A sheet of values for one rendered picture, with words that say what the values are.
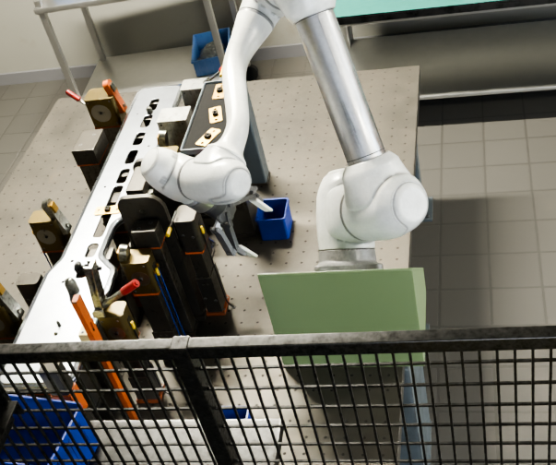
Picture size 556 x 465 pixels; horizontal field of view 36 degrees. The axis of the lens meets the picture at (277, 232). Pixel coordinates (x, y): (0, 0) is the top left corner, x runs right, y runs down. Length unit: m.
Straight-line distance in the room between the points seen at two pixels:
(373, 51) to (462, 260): 1.52
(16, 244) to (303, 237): 1.06
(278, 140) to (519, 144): 1.42
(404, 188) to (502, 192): 1.91
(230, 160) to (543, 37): 2.95
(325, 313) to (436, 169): 2.00
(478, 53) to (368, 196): 2.56
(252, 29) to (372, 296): 0.74
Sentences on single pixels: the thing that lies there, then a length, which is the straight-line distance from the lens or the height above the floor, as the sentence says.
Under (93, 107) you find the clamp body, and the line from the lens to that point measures 3.10.
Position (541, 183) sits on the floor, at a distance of 3.98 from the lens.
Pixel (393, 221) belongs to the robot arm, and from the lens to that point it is 2.05.
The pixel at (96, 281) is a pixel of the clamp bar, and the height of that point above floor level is 1.16.
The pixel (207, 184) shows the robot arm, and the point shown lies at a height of 1.39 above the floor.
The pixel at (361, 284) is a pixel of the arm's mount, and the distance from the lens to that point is 2.11.
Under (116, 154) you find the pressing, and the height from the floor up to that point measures 1.00.
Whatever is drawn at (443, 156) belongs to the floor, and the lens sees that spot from 4.17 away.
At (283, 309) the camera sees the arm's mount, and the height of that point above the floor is 0.94.
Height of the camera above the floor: 2.50
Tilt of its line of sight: 40 degrees down
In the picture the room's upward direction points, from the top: 15 degrees counter-clockwise
